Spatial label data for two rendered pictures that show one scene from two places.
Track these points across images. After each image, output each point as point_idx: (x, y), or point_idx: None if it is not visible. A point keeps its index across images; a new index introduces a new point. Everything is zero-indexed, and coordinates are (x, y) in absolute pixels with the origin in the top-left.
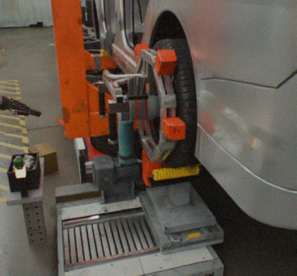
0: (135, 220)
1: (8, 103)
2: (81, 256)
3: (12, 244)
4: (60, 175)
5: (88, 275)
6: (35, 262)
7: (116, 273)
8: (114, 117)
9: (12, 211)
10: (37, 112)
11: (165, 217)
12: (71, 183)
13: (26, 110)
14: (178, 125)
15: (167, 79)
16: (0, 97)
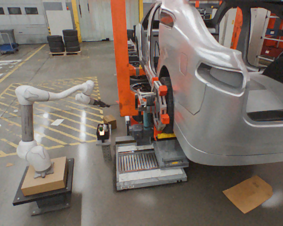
0: (150, 154)
1: (96, 102)
2: (126, 168)
3: (96, 161)
4: (117, 130)
5: (128, 176)
6: (106, 169)
7: (140, 176)
8: (140, 112)
9: (96, 146)
10: (108, 105)
11: (162, 154)
12: (122, 134)
13: (103, 105)
14: (166, 118)
15: (163, 97)
16: (93, 100)
